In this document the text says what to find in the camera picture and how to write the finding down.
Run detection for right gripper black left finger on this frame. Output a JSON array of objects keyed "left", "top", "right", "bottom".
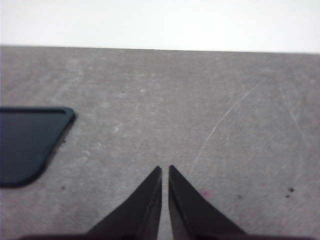
[{"left": 86, "top": 166, "right": 163, "bottom": 237}]

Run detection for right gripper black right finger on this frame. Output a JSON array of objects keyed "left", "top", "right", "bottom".
[{"left": 168, "top": 164, "right": 247, "bottom": 237}]

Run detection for black rectangular tray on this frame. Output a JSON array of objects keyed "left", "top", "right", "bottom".
[{"left": 0, "top": 106, "right": 77, "bottom": 189}]

